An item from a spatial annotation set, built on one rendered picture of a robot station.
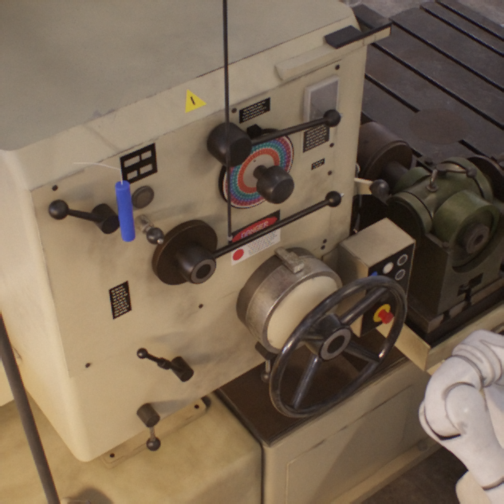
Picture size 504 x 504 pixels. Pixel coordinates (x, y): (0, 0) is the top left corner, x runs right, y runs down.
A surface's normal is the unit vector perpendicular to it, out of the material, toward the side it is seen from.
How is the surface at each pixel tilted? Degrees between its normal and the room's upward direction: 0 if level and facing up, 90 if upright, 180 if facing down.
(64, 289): 90
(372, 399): 90
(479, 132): 0
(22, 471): 0
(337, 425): 90
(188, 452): 0
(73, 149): 45
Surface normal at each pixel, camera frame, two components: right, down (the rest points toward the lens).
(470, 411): 0.41, -0.23
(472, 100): 0.00, -0.72
